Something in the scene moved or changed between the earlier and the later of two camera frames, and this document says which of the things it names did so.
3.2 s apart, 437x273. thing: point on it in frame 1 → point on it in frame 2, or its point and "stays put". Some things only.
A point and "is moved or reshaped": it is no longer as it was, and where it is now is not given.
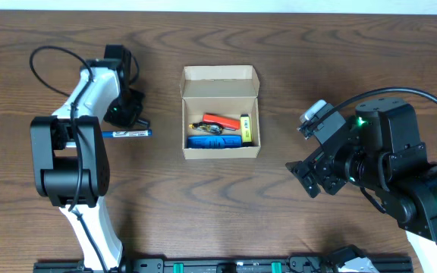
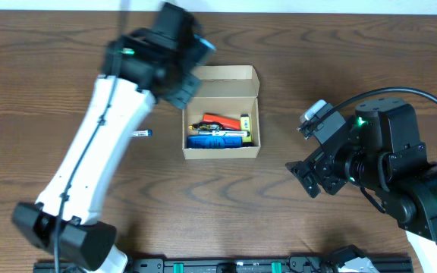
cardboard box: (229, 90) stays put
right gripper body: (323, 172) stays put
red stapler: (227, 123) stays put
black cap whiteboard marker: (143, 122) is moved or reshaped
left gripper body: (128, 110) → (185, 92)
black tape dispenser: (207, 127) stays put
